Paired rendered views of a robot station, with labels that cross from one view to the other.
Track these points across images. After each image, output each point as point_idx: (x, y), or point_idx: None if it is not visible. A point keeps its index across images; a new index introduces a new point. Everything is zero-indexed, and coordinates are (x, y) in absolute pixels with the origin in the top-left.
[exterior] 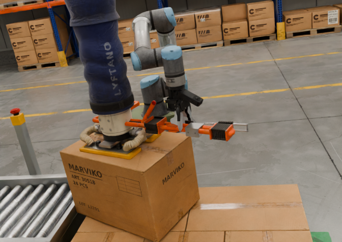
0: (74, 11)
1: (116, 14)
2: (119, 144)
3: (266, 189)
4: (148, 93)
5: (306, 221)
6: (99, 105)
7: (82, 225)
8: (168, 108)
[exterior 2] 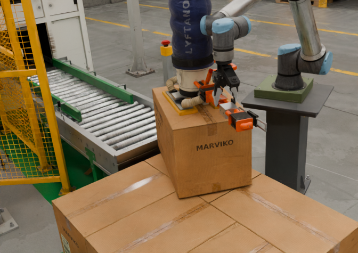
0: None
1: None
2: (182, 99)
3: (322, 211)
4: (281, 63)
5: None
6: (173, 58)
7: (151, 157)
8: (213, 80)
